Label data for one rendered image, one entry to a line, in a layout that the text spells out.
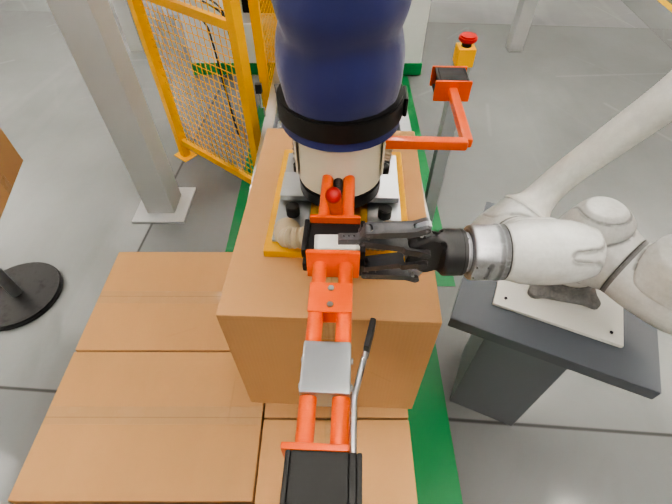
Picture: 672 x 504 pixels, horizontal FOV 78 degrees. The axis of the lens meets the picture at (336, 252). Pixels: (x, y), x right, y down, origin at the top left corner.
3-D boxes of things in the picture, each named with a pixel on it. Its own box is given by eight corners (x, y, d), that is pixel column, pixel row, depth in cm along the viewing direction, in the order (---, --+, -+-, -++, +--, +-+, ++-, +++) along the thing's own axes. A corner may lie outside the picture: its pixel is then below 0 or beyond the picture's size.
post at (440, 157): (417, 222, 238) (455, 42, 162) (429, 222, 238) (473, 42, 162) (419, 230, 233) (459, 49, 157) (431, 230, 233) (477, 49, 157)
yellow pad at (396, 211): (360, 156, 104) (361, 139, 100) (400, 157, 104) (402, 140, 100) (359, 260, 82) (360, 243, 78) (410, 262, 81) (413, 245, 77)
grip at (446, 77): (429, 84, 107) (432, 65, 103) (462, 85, 107) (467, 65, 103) (432, 101, 101) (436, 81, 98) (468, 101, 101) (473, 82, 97)
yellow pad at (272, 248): (285, 155, 105) (283, 138, 101) (324, 156, 104) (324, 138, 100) (263, 257, 82) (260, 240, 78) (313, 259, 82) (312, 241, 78)
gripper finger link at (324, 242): (359, 251, 63) (360, 248, 63) (314, 251, 63) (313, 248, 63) (359, 237, 65) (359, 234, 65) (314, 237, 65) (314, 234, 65)
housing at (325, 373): (303, 355, 57) (301, 339, 54) (352, 357, 57) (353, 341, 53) (298, 406, 52) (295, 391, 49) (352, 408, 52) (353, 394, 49)
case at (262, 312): (282, 230, 143) (266, 127, 113) (398, 233, 141) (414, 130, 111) (250, 402, 103) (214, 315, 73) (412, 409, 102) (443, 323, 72)
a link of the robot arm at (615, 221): (558, 234, 120) (594, 174, 104) (619, 273, 111) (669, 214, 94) (524, 261, 114) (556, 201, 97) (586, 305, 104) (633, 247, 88)
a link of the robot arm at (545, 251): (512, 293, 61) (481, 274, 74) (617, 293, 61) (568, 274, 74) (517, 221, 60) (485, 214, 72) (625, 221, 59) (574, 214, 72)
